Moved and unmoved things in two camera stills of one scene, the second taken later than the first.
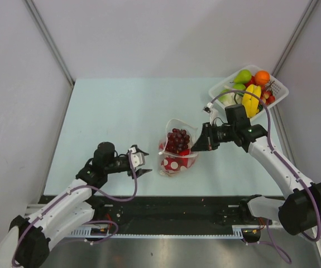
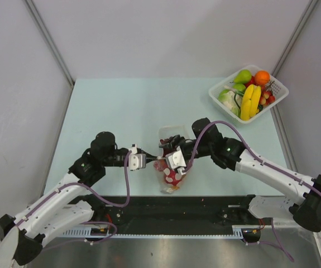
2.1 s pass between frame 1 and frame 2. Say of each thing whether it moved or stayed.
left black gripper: moved
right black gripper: moved
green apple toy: stayed
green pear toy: stayed
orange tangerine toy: stayed
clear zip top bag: moved
